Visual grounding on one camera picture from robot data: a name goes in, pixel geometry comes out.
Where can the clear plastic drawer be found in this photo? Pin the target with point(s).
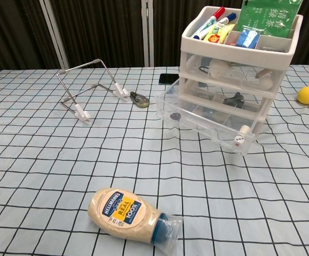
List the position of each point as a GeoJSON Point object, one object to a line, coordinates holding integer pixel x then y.
{"type": "Point", "coordinates": [197, 125]}
{"type": "Point", "coordinates": [210, 92]}
{"type": "Point", "coordinates": [239, 69]}

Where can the white drawer organizer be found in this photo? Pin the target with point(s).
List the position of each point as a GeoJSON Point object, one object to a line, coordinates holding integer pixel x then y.
{"type": "Point", "coordinates": [210, 48]}

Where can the small dark oval piece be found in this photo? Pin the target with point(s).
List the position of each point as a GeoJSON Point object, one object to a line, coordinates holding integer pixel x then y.
{"type": "Point", "coordinates": [175, 116]}

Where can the grey correction tape dispenser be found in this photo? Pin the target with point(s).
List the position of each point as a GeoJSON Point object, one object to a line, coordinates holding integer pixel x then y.
{"type": "Point", "coordinates": [139, 100]}

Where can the black smartphone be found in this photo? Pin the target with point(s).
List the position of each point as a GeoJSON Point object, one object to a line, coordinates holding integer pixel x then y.
{"type": "Point", "coordinates": [169, 79]}

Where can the white dice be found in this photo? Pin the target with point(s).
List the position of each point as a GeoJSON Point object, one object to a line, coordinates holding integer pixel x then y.
{"type": "Point", "coordinates": [239, 141]}

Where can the mayonnaise squeeze bottle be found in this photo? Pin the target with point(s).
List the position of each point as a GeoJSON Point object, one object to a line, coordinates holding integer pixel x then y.
{"type": "Point", "coordinates": [119, 210]}

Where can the black folding screen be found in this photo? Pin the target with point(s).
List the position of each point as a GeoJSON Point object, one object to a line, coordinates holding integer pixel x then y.
{"type": "Point", "coordinates": [103, 32]}

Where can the yellow snack packet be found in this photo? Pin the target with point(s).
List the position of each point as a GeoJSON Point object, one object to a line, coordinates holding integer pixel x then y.
{"type": "Point", "coordinates": [218, 35]}

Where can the red cap whiteboard marker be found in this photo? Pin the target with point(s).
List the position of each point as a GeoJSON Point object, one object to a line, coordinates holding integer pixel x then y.
{"type": "Point", "coordinates": [211, 20]}

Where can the blue checked tablecloth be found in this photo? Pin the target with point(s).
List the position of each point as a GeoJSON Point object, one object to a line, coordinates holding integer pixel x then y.
{"type": "Point", "coordinates": [36, 160]}

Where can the blue cap whiteboard marker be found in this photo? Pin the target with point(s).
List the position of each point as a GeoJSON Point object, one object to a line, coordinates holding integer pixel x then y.
{"type": "Point", "coordinates": [225, 20]}

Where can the blue white packet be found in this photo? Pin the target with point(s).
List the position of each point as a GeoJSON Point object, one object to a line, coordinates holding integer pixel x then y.
{"type": "Point", "coordinates": [247, 38]}

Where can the green tea packet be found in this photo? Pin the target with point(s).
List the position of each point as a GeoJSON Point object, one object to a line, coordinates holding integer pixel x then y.
{"type": "Point", "coordinates": [266, 20]}

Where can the yellow foam ball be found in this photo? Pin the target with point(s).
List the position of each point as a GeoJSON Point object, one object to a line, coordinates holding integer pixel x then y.
{"type": "Point", "coordinates": [307, 95]}

